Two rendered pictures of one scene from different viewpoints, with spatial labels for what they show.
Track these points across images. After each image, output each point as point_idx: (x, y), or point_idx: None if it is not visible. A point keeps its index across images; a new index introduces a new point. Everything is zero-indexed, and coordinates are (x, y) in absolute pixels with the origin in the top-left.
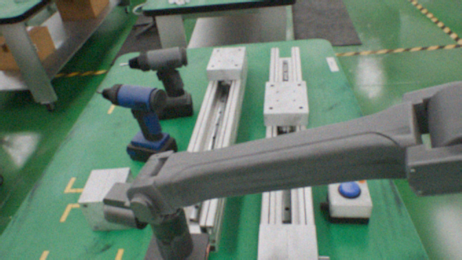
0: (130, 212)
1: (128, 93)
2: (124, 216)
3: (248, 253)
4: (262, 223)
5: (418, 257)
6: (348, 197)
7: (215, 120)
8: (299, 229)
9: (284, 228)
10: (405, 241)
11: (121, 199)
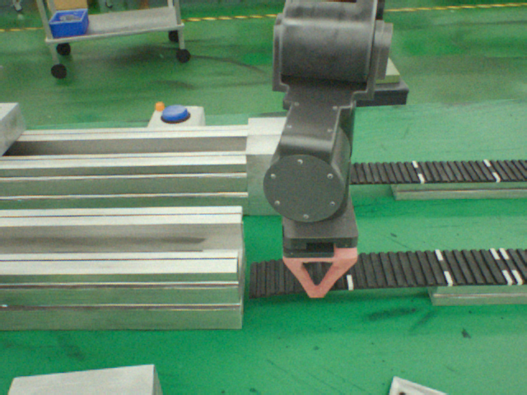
0: (341, 135)
1: None
2: (345, 149)
3: (247, 229)
4: (238, 159)
5: (252, 117)
6: (188, 116)
7: None
8: (255, 127)
9: (254, 136)
10: (231, 120)
11: (337, 113)
